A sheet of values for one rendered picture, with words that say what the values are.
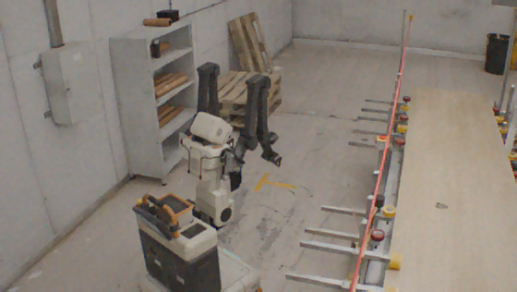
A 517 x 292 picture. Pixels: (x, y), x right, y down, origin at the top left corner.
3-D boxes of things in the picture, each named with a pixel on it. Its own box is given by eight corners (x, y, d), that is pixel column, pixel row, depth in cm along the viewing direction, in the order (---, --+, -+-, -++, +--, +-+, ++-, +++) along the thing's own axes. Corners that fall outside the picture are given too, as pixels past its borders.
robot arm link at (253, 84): (243, 74, 256) (256, 77, 250) (258, 72, 266) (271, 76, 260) (236, 147, 270) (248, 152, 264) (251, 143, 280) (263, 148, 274)
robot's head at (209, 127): (209, 139, 260) (221, 117, 262) (186, 130, 273) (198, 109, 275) (223, 149, 272) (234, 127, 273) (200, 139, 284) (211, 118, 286)
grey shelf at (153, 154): (130, 178, 477) (108, 38, 408) (171, 144, 553) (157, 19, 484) (164, 186, 463) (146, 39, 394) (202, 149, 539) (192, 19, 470)
